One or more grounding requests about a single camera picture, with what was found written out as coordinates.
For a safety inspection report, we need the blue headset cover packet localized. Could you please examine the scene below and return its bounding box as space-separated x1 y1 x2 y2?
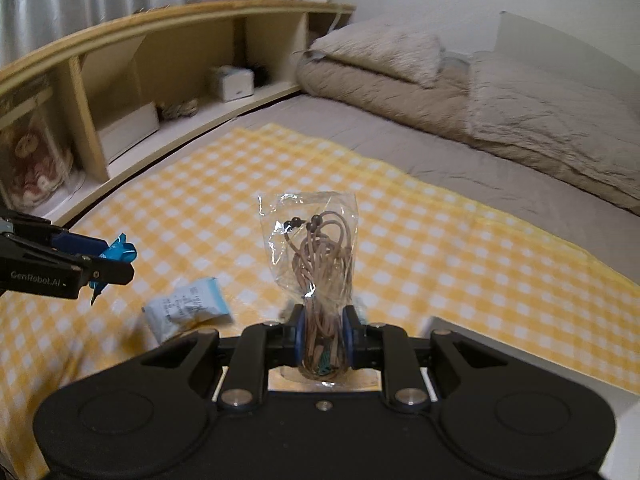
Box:
90 233 138 304

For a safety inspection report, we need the framed doll picture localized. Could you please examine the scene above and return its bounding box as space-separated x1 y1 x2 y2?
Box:
1 86 74 211

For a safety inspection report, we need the white blue paper packet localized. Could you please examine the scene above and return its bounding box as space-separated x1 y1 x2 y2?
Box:
142 278 230 344

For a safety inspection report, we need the white tissue box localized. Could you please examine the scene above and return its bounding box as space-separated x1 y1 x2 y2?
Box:
207 65 254 102

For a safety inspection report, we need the yellow checkered cloth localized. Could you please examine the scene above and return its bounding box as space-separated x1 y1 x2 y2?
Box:
1 125 639 479

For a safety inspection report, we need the beige quilted duvet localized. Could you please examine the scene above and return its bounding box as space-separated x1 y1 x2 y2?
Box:
297 52 639 212

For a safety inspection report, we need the grey bed sheet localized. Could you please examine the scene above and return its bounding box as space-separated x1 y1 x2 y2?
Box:
232 96 640 281

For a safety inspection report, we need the tan cord bag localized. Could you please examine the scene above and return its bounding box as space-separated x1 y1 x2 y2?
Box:
258 191 359 382

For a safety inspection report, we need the white flat box on shelf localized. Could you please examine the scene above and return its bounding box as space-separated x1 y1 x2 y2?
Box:
96 102 160 162

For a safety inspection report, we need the wooden bedside shelf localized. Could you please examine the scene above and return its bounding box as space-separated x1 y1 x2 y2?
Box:
1 0 354 224

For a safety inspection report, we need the small braided item on shelf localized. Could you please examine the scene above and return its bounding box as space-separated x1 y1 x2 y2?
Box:
156 99 198 122

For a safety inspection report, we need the fluffy cream pillow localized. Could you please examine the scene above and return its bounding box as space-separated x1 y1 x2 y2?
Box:
311 20 444 88

